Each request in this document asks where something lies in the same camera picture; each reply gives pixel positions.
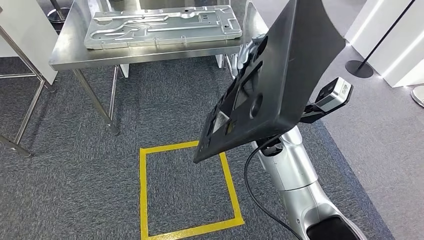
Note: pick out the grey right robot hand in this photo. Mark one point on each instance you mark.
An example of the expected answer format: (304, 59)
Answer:
(250, 51)

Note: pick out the black plastic plate bracket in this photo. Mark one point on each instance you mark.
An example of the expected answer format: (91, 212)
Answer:
(298, 66)

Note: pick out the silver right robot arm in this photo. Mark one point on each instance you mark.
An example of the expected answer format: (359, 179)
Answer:
(291, 172)

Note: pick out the stainless steel workbench table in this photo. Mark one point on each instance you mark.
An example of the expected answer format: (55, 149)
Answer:
(82, 56)

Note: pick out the embossed aluminium plate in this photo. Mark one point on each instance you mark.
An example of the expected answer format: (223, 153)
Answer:
(165, 36)

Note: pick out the white display plinth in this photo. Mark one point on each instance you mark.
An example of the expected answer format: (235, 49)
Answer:
(407, 66)

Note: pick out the white box cabinet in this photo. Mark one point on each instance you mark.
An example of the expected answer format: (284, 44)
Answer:
(26, 33)

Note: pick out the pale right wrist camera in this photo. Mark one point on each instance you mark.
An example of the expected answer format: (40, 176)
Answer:
(334, 96)

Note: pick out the silver stanchion post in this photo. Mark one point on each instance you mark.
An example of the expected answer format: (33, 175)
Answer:
(419, 96)
(59, 15)

